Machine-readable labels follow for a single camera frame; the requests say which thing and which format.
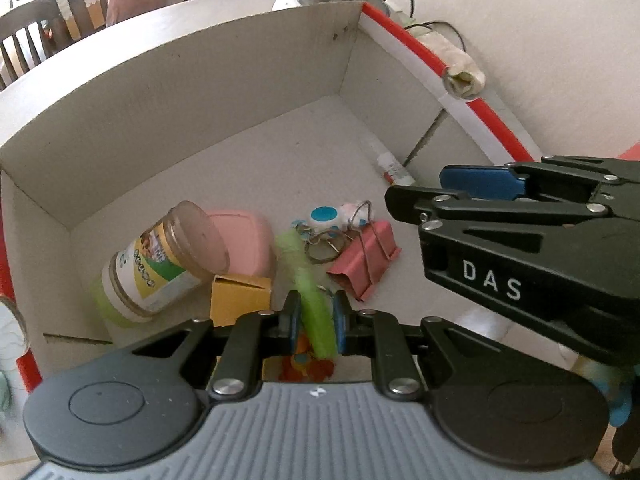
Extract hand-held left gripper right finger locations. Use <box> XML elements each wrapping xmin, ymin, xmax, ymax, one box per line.
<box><xmin>331</xmin><ymin>292</ymin><xmax>501</xmax><ymax>402</ymax></box>

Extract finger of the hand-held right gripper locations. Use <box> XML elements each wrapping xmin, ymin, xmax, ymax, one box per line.
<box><xmin>384</xmin><ymin>185</ymin><xmax>618</xmax><ymax>233</ymax></box>
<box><xmin>439</xmin><ymin>155</ymin><xmax>640</xmax><ymax>202</ymax></box>

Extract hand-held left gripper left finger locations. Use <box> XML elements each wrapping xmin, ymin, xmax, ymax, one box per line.
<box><xmin>130</xmin><ymin>291</ymin><xmax>302</xmax><ymax>402</ymax></box>

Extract green marker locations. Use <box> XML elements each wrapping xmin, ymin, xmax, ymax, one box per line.
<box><xmin>276</xmin><ymin>230</ymin><xmax>337</xmax><ymax>361</ymax></box>

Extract red horse keychain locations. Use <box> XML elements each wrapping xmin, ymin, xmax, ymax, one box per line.
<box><xmin>277</xmin><ymin>332</ymin><xmax>335</xmax><ymax>383</ymax></box>

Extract yellow cardboard box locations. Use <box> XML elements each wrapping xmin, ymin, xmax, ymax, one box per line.
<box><xmin>210</xmin><ymin>274</ymin><xmax>273</xmax><ymax>328</ymax></box>

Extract toothpick jar green lid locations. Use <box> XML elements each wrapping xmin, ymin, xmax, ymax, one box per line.
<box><xmin>100</xmin><ymin>201</ymin><xmax>232</xmax><ymax>325</ymax></box>

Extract red cardboard box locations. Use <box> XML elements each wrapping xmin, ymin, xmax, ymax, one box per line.
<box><xmin>0</xmin><ymin>0</ymin><xmax>553</xmax><ymax>396</ymax></box>

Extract small white red glue stick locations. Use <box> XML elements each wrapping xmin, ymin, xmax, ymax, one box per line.
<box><xmin>361</xmin><ymin>136</ymin><xmax>416</xmax><ymax>186</ymax></box>

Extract pink binder clip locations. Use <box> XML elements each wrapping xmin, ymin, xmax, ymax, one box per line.
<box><xmin>326</xmin><ymin>201</ymin><xmax>402</xmax><ymax>302</ymax></box>

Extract pink plastic case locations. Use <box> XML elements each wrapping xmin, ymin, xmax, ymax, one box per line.
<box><xmin>205</xmin><ymin>210</ymin><xmax>277</xmax><ymax>281</ymax></box>

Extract white wrapped bundle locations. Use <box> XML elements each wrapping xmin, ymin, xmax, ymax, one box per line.
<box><xmin>407</xmin><ymin>22</ymin><xmax>487</xmax><ymax>98</ymax></box>

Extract white yellow chair cushion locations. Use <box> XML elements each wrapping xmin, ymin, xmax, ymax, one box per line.
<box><xmin>52</xmin><ymin>0</ymin><xmax>108</xmax><ymax>41</ymax></box>

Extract wooden chair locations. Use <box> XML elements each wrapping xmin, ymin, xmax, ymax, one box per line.
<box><xmin>0</xmin><ymin>0</ymin><xmax>66</xmax><ymax>92</ymax></box>

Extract white blue toy keychain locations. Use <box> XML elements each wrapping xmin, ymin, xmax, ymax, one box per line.
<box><xmin>291</xmin><ymin>201</ymin><xmax>373</xmax><ymax>265</ymax></box>

